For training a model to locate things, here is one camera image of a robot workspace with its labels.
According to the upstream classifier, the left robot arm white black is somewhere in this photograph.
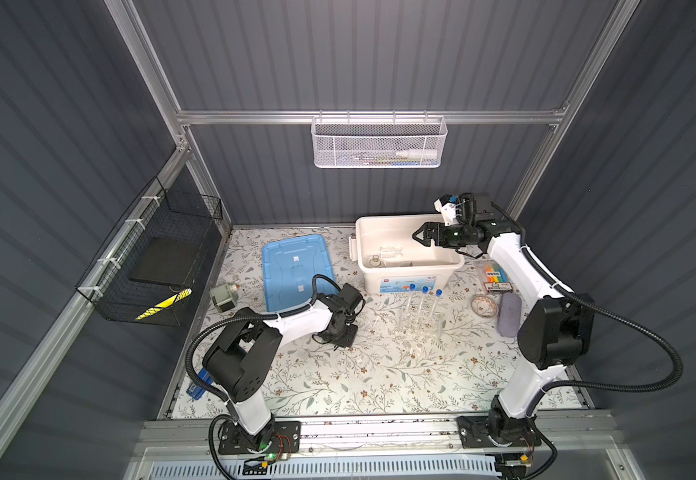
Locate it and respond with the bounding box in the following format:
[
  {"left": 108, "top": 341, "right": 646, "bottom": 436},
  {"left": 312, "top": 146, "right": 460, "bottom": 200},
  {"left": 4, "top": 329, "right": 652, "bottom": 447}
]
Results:
[{"left": 201, "top": 284, "right": 366, "bottom": 437}]

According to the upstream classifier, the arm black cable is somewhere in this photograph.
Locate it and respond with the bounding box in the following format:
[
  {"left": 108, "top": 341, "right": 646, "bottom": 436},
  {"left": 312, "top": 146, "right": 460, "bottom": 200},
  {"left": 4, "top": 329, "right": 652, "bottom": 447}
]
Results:
[
  {"left": 184, "top": 274, "right": 343, "bottom": 404},
  {"left": 521, "top": 245, "right": 684, "bottom": 394}
]

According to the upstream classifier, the yellow black striped tape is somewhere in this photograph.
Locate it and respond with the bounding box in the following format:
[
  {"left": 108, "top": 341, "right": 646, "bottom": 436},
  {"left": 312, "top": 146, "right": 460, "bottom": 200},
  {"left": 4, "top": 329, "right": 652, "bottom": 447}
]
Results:
[{"left": 136, "top": 288, "right": 192, "bottom": 321}]

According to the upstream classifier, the blue plastic bin lid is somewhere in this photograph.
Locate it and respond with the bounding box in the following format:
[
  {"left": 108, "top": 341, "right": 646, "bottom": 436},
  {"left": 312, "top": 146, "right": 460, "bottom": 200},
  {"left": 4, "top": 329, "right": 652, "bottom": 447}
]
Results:
[{"left": 262, "top": 234, "right": 336, "bottom": 312}]

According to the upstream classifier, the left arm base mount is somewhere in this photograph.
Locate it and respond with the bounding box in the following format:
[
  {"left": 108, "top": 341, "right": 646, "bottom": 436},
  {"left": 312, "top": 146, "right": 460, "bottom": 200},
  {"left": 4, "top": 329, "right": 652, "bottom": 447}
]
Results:
[{"left": 217, "top": 420, "right": 302, "bottom": 456}]

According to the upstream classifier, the clear plastic test tube rack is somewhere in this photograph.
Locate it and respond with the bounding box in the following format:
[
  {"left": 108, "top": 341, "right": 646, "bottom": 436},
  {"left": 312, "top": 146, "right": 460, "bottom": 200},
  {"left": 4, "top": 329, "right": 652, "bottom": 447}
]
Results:
[{"left": 391, "top": 288, "right": 445, "bottom": 348}]

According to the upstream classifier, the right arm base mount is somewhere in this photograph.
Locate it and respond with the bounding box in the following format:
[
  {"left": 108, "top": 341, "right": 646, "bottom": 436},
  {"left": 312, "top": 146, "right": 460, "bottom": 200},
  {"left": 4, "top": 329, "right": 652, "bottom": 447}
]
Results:
[{"left": 456, "top": 415, "right": 542, "bottom": 449}]

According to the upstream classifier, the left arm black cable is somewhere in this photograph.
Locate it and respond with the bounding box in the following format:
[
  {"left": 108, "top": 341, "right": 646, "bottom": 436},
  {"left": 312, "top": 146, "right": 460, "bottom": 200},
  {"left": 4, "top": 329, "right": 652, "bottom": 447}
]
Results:
[{"left": 184, "top": 274, "right": 343, "bottom": 404}]

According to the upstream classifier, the white plastic storage bin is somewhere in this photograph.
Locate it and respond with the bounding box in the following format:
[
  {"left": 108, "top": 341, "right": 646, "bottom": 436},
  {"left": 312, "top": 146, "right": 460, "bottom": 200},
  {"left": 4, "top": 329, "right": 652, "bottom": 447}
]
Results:
[{"left": 349, "top": 214, "right": 465, "bottom": 294}]

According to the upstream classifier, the black wire mesh basket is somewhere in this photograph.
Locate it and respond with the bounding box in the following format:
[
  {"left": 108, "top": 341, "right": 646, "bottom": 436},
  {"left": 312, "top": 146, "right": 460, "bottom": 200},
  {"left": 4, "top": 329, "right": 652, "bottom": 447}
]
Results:
[{"left": 76, "top": 178, "right": 224, "bottom": 327}]

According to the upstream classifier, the black pad in basket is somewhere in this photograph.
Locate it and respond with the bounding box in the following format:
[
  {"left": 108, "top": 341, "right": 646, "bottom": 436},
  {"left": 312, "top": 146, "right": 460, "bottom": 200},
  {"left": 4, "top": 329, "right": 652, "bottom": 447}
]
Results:
[{"left": 129, "top": 237, "right": 200, "bottom": 287}]

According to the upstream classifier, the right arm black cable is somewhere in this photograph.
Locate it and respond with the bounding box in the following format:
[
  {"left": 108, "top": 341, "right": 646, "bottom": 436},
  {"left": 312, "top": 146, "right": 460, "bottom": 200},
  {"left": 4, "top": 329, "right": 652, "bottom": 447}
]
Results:
[{"left": 521, "top": 245, "right": 684, "bottom": 394}]

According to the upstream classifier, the colourful marker pack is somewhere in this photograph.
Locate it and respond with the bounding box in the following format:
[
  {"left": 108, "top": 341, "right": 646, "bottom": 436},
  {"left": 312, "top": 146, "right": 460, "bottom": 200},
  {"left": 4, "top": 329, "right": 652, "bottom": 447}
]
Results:
[{"left": 479, "top": 261, "right": 513, "bottom": 293}]

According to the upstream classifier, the white tube in mesh basket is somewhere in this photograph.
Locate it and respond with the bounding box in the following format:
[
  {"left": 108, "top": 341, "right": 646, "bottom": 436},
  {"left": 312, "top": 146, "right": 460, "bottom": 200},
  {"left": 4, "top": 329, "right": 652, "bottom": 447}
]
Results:
[{"left": 395, "top": 149, "right": 439, "bottom": 163}]

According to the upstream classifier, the aluminium rail front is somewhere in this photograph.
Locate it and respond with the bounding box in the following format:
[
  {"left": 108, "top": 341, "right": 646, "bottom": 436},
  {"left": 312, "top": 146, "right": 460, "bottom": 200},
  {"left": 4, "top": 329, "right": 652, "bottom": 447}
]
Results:
[{"left": 133, "top": 409, "right": 625, "bottom": 459}]

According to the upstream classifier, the blue clip at table edge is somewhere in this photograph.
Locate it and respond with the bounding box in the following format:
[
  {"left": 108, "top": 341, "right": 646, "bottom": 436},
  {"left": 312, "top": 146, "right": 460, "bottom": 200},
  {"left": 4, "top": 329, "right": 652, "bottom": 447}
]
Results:
[{"left": 187, "top": 370, "right": 212, "bottom": 402}]

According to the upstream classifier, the white wire mesh basket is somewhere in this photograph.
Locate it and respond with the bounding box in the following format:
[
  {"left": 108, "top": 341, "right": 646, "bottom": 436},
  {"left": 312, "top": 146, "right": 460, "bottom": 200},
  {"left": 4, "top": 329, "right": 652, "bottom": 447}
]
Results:
[{"left": 310, "top": 115, "right": 448, "bottom": 169}]

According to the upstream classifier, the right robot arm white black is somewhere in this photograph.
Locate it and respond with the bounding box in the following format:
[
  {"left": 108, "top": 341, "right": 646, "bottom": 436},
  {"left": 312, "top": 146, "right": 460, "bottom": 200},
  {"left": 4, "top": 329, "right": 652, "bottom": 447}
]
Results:
[{"left": 412, "top": 193, "right": 594, "bottom": 446}]

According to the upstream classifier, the clear glass conical flask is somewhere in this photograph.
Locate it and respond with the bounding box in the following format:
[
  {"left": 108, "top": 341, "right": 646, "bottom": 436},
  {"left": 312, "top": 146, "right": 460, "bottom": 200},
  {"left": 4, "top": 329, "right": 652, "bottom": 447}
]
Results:
[{"left": 367, "top": 255, "right": 384, "bottom": 268}]

